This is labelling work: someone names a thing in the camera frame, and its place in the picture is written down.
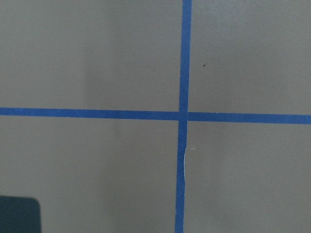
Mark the black mouse pad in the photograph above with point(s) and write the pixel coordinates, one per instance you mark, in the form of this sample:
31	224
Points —
19	215

